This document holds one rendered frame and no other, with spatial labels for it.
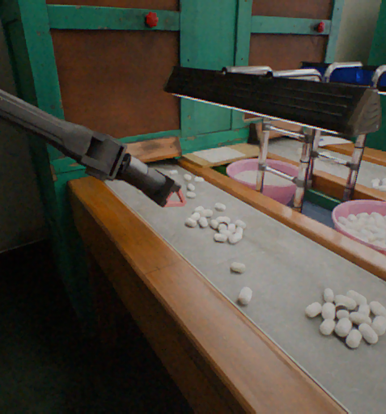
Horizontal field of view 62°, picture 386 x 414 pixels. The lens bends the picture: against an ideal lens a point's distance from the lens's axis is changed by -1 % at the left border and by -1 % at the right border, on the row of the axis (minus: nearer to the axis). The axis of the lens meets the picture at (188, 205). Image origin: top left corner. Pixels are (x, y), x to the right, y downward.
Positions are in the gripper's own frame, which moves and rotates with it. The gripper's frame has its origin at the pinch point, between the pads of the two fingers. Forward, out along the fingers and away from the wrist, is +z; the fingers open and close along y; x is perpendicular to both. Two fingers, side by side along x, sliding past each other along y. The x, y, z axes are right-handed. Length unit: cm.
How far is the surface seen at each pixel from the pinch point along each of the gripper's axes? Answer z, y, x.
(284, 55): 39, 46, -76
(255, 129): 44, 41, -42
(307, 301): 9.6, -35.5, 2.0
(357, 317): 10.2, -43.8, -0.7
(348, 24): 170, 150, -218
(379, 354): 10, -49, 2
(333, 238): 22.5, -26.3, -12.6
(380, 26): 167, 114, -211
